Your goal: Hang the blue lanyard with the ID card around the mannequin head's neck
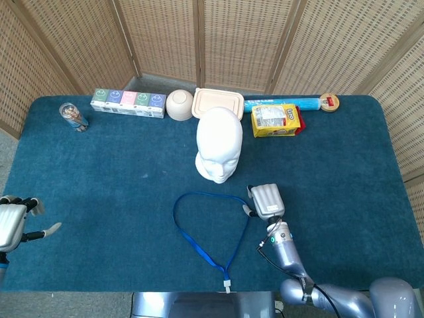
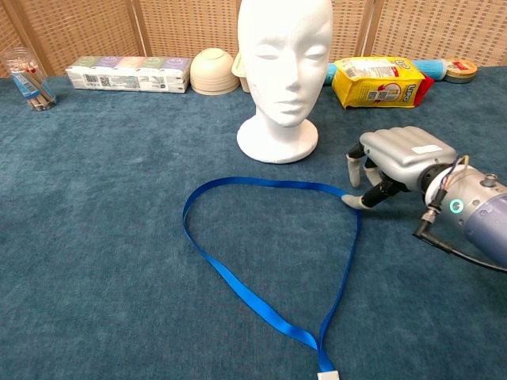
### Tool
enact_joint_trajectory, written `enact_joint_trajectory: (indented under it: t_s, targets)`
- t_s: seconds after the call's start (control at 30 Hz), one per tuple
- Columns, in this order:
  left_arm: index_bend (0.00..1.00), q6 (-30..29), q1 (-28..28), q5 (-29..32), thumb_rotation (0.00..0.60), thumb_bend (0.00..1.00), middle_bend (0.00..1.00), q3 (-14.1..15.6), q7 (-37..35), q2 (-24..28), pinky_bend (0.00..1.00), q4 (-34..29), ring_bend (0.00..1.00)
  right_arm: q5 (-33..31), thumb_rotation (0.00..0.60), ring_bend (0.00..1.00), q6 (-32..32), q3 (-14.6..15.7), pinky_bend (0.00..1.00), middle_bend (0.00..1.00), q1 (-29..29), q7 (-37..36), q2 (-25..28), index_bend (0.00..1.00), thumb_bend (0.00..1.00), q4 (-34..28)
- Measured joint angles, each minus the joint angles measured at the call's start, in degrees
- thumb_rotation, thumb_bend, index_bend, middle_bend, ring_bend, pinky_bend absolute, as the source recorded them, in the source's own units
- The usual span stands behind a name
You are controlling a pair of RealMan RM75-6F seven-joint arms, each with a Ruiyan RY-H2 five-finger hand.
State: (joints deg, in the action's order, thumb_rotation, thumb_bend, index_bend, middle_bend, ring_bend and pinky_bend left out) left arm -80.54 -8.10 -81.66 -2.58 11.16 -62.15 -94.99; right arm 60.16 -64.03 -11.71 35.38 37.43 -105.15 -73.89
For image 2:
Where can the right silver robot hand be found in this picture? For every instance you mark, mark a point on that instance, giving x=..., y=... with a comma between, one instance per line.
x=408, y=154

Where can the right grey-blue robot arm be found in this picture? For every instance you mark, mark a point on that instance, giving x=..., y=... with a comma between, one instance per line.
x=483, y=217

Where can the yellow snack bag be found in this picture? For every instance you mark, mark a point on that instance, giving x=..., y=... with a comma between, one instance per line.
x=376, y=87

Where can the light blue roll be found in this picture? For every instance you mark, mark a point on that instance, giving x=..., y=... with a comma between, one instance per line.
x=433, y=67

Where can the round tin with red label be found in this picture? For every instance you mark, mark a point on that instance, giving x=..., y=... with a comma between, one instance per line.
x=461, y=71

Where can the white foam mannequin head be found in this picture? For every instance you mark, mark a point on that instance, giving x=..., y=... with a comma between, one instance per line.
x=285, y=59

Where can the beige lidded food container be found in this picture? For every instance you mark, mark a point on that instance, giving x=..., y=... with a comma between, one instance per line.
x=239, y=73

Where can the beige upturned bowl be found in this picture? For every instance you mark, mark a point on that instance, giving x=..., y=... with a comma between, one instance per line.
x=214, y=75

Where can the pastel tissue multipack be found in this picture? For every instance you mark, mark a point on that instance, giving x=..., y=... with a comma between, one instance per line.
x=126, y=79

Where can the teal table cloth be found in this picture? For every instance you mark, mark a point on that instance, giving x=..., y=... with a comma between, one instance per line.
x=99, y=198

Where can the woven folding screen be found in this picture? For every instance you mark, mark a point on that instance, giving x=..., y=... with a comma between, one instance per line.
x=79, y=31

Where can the clear jar of sticks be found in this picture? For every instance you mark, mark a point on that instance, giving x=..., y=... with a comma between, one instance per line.
x=31, y=87

